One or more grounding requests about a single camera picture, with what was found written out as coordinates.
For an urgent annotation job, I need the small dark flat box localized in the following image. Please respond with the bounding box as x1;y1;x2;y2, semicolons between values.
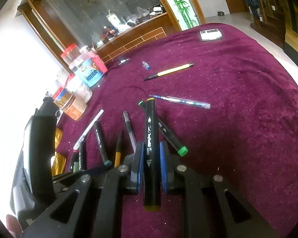
200;28;223;42

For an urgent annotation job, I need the clear grey gel pen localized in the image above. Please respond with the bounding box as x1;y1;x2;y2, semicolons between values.
123;111;137;152

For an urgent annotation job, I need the yellow black pen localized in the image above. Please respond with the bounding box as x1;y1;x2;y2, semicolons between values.
143;63;194;81

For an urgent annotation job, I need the small clear blue cap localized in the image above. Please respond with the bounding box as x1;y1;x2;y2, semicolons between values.
142;61;151;70

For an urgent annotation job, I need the gold-edged white tray box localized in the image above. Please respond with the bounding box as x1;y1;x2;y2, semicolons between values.
51;128;66;176

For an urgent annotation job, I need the silver utility knife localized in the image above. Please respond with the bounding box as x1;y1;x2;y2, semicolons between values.
73;109;104;151

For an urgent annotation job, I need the orange black pen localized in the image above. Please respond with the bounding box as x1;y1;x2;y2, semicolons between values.
114;130;123;168

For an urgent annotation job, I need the white green thermos cup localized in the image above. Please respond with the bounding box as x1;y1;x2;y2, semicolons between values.
107;13;121;29

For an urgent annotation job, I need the teal tip black marker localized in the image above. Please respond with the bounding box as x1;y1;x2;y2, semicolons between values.
94;120;112;167

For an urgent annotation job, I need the olive green marker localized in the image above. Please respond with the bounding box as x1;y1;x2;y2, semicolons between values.
73;153;79;173

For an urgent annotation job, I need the green tip black marker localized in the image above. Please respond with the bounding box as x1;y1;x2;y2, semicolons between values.
138;100;189;157

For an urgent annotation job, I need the wooden framed glass cabinet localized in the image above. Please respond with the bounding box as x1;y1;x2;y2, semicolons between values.
17;0;206;63

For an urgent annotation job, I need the red lid clear jar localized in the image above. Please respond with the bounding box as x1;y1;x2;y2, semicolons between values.
61;43;81;66

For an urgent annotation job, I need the yellow tip black marker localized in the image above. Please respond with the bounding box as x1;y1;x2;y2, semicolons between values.
143;98;161;212

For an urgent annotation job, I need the red tip black marker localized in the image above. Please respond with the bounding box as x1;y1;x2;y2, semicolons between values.
69;151;78;173

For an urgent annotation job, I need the blue label plastic jar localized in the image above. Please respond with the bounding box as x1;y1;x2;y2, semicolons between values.
69;54;104;89

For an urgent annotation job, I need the brown label round jar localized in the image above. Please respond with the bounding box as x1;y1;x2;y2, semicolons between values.
58;93;87;121

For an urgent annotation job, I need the clear blue patterned pen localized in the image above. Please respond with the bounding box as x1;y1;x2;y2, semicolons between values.
150;95;211;110

